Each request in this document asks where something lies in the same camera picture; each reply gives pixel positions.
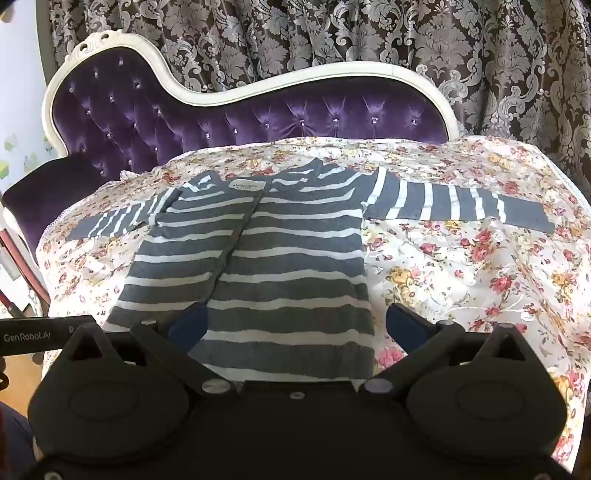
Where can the red metal frame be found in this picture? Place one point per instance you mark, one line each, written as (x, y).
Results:
(18, 277)

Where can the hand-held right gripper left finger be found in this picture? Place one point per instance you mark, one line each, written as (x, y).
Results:
(188, 328)

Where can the green wall sticker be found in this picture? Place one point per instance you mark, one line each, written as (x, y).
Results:
(5, 161)

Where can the grey damask curtain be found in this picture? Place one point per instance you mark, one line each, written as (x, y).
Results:
(369, 50)

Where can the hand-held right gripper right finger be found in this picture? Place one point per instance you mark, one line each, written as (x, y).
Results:
(406, 323)

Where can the floral blanket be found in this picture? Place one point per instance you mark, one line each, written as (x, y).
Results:
(471, 277)

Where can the purple tufted headboard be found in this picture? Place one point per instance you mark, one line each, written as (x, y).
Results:
(152, 115)

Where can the grey white striped sweater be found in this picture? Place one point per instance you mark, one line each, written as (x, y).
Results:
(258, 272)

